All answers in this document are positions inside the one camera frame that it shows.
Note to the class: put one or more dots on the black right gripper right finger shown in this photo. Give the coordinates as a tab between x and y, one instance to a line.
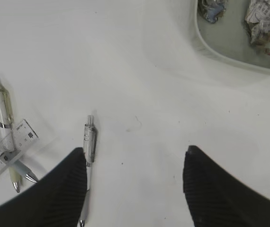
217	199

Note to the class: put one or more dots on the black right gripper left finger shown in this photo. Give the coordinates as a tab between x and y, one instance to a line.
55	201

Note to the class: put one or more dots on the white grey mechanical pen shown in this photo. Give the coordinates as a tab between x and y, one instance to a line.
89	148

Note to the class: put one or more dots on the transparent plastic ruler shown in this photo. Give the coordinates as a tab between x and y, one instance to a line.
9	151

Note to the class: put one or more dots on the blue-grey ballpoint pen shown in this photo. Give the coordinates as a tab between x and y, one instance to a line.
23	170

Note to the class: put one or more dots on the paper ball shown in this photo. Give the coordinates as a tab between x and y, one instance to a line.
257	22
211	10

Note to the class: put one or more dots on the cream yellow ballpoint pen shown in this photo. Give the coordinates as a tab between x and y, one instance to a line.
6	119

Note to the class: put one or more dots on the grey-green woven plastic basket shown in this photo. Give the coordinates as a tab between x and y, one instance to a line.
227	40

